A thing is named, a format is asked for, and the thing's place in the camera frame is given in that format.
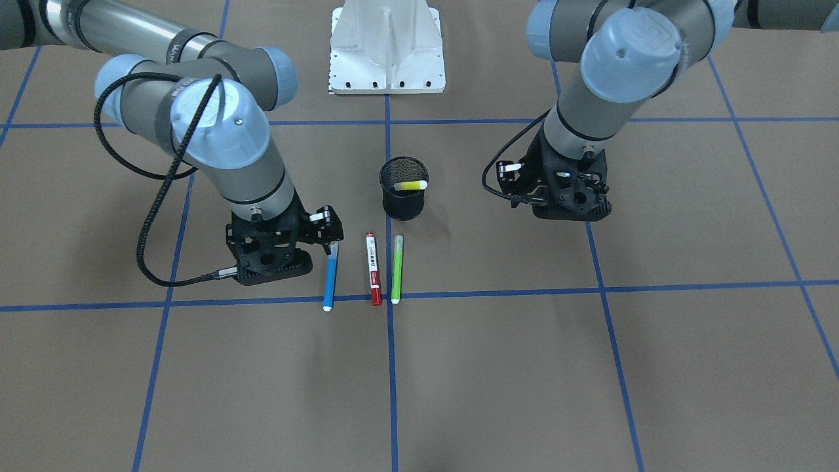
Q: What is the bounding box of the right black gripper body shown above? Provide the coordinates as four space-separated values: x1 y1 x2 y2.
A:
225 194 344 286

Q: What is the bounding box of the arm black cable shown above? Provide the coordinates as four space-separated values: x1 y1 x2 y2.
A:
482 108 551 204
93 72 240 288

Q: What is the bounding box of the green highlighter pen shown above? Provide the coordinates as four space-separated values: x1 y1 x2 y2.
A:
390 234 404 305

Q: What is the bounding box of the black mesh pen holder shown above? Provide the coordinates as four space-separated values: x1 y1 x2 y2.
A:
380 156 429 221

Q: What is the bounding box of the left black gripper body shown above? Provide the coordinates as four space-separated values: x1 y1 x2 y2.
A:
496 134 612 223

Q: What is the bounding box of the blue highlighter pen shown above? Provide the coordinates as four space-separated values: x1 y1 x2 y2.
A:
322 241 340 313

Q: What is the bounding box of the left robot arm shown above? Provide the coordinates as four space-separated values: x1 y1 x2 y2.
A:
484 1 837 223

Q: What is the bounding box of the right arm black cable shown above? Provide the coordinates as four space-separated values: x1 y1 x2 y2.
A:
93 72 240 288

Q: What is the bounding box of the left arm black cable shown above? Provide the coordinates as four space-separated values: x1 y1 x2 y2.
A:
482 108 551 204

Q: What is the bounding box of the red whiteboard marker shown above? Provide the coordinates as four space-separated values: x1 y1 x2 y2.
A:
365 232 383 307

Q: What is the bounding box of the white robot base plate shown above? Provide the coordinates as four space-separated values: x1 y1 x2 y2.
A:
328 1 447 95

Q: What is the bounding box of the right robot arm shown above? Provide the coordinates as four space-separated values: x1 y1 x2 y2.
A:
2 1 343 287

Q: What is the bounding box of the yellow highlighter pen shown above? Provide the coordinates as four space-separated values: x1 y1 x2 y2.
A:
393 180 428 191

